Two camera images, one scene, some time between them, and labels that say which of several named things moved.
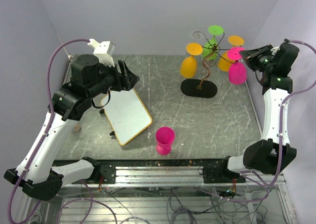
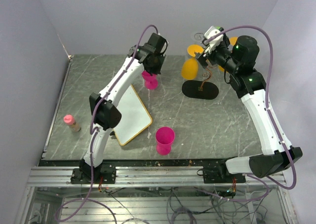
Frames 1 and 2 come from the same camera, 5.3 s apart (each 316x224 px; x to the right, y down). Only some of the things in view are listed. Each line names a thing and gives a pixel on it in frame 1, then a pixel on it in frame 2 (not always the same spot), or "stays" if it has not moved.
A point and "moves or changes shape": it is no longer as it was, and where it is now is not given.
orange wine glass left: [188, 65] stays
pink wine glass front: [164, 137] stays
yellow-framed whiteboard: [126, 114] stays
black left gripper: [126, 80] -> [157, 71]
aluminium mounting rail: [177, 176] stays
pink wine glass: [237, 71] moves or changes shape
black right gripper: [266, 49] -> [203, 58]
